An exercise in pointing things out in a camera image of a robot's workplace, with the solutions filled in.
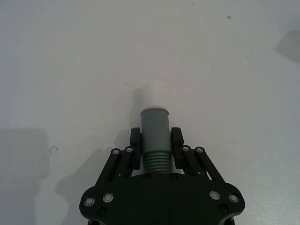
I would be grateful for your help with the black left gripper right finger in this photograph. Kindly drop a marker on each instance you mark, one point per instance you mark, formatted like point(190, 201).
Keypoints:
point(177, 150)

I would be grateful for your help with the white plastic tube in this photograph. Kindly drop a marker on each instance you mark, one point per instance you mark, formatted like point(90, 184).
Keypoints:
point(154, 96)

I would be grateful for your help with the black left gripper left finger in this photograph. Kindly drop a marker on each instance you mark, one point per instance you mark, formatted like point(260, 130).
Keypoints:
point(136, 150)

